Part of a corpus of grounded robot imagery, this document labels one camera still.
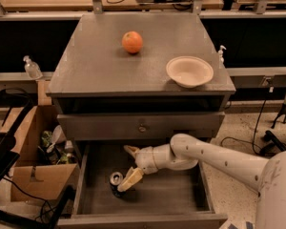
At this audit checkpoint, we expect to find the open grey middle drawer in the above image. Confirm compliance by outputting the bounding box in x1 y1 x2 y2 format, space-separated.
58 143 227 229

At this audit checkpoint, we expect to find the blue pepsi can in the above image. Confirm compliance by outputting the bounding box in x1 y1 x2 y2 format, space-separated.
109 172 124 198

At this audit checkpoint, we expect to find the black chair frame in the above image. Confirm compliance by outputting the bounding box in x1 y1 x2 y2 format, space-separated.
0 88 75 229

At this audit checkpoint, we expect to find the black floor cable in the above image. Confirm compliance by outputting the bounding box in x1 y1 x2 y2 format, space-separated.
219 86 276 156

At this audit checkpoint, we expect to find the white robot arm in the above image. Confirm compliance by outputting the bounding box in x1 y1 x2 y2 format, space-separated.
117 134 286 229

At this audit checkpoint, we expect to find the closed grey top drawer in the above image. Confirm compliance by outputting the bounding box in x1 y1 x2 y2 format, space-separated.
57 112 225 140

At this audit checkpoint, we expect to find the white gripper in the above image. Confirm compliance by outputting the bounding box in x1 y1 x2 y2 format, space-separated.
117 145 158 192

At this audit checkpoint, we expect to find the black stand base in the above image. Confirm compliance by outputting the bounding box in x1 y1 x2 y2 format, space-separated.
259 130 286 156

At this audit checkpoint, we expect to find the small white pump bottle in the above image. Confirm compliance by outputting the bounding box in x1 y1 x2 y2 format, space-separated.
217 45 227 67

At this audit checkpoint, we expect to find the orange fruit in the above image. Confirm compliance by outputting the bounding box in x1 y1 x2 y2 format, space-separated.
122 31 143 53

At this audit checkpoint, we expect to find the grey wooden drawer cabinet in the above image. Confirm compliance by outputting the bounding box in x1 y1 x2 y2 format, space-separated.
48 12 235 153

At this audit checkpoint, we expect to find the white paper bowl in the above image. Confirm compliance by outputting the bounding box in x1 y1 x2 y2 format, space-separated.
166 56 214 88

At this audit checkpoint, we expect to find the open cardboard box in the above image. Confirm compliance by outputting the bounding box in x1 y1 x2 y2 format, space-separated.
10 79 81 203

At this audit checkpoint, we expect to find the clear sanitizer pump bottle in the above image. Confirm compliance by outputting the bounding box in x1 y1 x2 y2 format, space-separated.
23 55 43 80

